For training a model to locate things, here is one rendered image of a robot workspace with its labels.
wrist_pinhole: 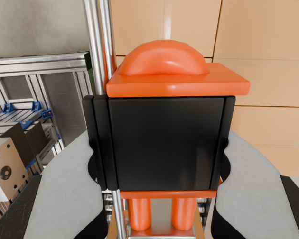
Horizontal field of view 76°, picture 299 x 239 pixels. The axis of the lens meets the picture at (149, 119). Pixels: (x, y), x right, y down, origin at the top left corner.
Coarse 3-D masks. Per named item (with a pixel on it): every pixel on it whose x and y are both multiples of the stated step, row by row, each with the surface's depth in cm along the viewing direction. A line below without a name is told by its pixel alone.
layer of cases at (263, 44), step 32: (128, 0) 67; (160, 0) 66; (192, 0) 66; (224, 0) 66; (256, 0) 66; (288, 0) 66; (128, 32) 71; (160, 32) 71; (192, 32) 71; (224, 32) 71; (256, 32) 71; (288, 32) 70; (224, 64) 76; (256, 64) 76; (288, 64) 76; (256, 96) 82; (288, 96) 82; (256, 128) 89; (288, 128) 88; (288, 160) 97
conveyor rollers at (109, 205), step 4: (104, 196) 110; (108, 196) 110; (108, 200) 111; (200, 200) 110; (204, 200) 110; (108, 204) 115; (112, 204) 115; (200, 204) 117; (108, 208) 114; (200, 208) 114; (108, 212) 121; (200, 212) 115; (108, 216) 119; (200, 216) 119; (108, 220) 119; (108, 224) 123; (108, 228) 123
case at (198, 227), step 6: (126, 210) 88; (198, 210) 88; (114, 216) 86; (126, 216) 86; (198, 216) 85; (114, 222) 84; (198, 222) 83; (114, 228) 82; (198, 228) 81; (108, 234) 80; (114, 234) 80; (198, 234) 79
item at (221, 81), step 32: (128, 96) 10; (160, 96) 10; (192, 96) 10; (224, 96) 10; (128, 128) 11; (160, 128) 11; (192, 128) 11; (224, 128) 11; (128, 160) 12; (160, 160) 12; (192, 160) 12; (128, 192) 13; (160, 192) 13; (192, 192) 13
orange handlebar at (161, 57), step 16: (144, 48) 11; (160, 48) 10; (176, 48) 10; (192, 48) 11; (128, 64) 11; (144, 64) 11; (160, 64) 11; (176, 64) 11; (192, 64) 11; (128, 208) 17; (144, 208) 16; (176, 208) 16; (192, 208) 16; (144, 224) 17; (176, 224) 17; (192, 224) 18
